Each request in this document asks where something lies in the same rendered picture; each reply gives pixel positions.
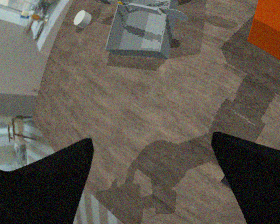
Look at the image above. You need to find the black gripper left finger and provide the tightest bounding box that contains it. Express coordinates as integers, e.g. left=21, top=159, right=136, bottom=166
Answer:
left=0, top=139, right=95, bottom=224

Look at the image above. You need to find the white cylinder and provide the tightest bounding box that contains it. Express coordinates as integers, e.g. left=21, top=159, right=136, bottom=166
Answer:
left=73, top=10, right=92, bottom=28

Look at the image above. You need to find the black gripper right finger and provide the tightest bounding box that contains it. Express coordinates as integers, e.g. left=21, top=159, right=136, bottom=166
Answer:
left=211, top=132, right=280, bottom=224

